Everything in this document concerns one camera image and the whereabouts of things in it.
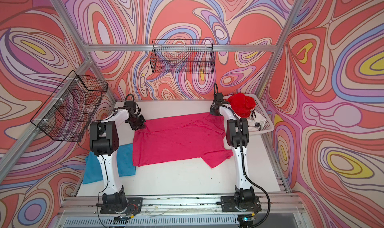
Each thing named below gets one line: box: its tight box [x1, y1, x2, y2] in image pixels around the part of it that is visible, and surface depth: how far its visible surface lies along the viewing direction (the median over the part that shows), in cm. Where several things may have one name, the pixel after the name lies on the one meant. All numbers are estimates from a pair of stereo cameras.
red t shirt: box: [224, 93, 256, 118], surface depth 110 cm
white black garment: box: [247, 109, 266, 131], surface depth 101 cm
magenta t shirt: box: [132, 113, 234, 169], surface depth 100 cm
